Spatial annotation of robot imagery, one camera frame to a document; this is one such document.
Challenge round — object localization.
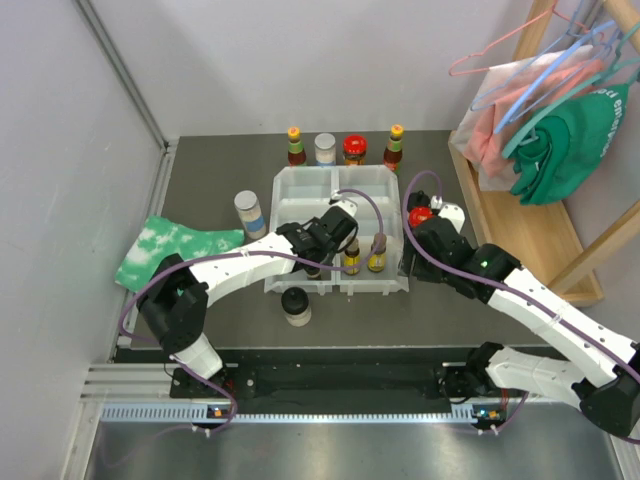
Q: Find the yellow label brown bottle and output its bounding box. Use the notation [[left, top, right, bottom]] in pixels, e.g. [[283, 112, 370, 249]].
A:
[[367, 233, 387, 273], [344, 238, 360, 275]]

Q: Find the black cap pepper bottle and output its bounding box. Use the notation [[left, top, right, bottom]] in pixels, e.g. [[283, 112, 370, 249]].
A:
[[305, 266, 322, 281]]

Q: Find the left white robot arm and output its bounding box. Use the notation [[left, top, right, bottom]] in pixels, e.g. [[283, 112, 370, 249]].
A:
[[136, 200, 357, 397]]

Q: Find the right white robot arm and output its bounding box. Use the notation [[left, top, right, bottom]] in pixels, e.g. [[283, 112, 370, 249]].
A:
[[401, 216, 639, 439]]

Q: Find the right red lid sauce jar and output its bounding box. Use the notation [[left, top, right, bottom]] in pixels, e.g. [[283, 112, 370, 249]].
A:
[[406, 206, 435, 232]]

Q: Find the red lid sauce jar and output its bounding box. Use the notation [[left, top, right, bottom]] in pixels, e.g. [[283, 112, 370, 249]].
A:
[[342, 134, 367, 165], [406, 206, 435, 232]]

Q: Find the right white organizer tray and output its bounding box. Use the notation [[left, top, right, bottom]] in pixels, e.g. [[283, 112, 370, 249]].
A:
[[337, 166, 409, 296]]

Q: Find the white organizer tray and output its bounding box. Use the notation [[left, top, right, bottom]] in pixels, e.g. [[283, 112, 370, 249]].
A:
[[264, 166, 334, 296], [337, 166, 409, 296]]

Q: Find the black lid shaker right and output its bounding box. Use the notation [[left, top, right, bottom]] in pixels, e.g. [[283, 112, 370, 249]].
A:
[[406, 190, 431, 212]]

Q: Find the black lid shaker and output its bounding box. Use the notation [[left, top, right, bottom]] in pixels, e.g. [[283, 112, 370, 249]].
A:
[[406, 190, 431, 212], [281, 287, 312, 327]]

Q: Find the left white organizer tray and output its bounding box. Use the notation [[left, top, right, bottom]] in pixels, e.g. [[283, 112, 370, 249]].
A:
[[264, 166, 334, 296]]

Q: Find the black lid shaker front left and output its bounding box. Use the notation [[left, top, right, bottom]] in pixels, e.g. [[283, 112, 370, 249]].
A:
[[281, 287, 312, 327]]

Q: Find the left silver lid salt jar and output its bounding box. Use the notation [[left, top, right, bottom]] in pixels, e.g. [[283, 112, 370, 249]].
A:
[[234, 190, 266, 240]]

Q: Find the silver lid salt jar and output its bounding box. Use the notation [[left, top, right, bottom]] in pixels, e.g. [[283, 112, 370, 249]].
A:
[[314, 133, 336, 167], [234, 190, 266, 240]]

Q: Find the left orange cap sauce bottle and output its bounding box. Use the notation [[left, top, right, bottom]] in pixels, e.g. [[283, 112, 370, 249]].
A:
[[287, 126, 307, 167]]

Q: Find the orange cap sauce bottle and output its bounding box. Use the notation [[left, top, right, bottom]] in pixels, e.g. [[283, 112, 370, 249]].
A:
[[383, 124, 404, 172], [287, 126, 307, 167]]

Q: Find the right orange cap sauce bottle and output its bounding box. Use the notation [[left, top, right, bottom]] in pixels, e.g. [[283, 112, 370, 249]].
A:
[[383, 124, 404, 172]]

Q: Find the back silver lid salt jar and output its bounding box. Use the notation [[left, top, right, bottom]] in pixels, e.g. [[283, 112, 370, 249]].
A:
[[314, 133, 336, 167]]

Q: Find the back red lid sauce jar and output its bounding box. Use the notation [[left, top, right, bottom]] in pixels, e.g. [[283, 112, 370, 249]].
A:
[[342, 134, 367, 165]]

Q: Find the wooden clothes rack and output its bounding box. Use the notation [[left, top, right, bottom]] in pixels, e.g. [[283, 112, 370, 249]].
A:
[[449, 1, 639, 307]]

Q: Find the green garment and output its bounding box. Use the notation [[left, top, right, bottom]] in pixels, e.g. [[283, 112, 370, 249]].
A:
[[509, 83, 630, 206]]

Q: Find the green white cloth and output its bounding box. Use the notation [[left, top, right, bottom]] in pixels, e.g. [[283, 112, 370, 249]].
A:
[[115, 216, 245, 292]]

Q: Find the pink white garment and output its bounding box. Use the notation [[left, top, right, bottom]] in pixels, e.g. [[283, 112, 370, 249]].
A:
[[451, 45, 605, 191]]

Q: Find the teal hanger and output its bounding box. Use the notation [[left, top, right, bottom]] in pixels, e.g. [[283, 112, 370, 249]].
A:
[[495, 22, 639, 158]]

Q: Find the pink hanger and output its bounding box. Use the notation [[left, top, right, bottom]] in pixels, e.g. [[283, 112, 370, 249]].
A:
[[448, 0, 589, 77]]

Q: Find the blue hanger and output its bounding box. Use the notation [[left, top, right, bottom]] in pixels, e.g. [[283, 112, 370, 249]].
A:
[[467, 20, 617, 133]]

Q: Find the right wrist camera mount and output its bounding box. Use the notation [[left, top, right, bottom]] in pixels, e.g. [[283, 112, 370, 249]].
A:
[[429, 196, 466, 234]]

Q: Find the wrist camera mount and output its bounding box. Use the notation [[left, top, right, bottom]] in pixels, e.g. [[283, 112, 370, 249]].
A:
[[429, 196, 466, 234], [329, 192, 358, 217]]

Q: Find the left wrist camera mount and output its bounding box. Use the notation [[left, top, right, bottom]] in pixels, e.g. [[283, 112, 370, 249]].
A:
[[329, 192, 358, 217]]

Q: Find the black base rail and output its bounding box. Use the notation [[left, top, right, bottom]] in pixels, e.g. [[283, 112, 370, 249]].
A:
[[169, 346, 501, 415]]

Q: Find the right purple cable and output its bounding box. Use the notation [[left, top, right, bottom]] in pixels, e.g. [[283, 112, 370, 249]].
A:
[[402, 169, 640, 436]]

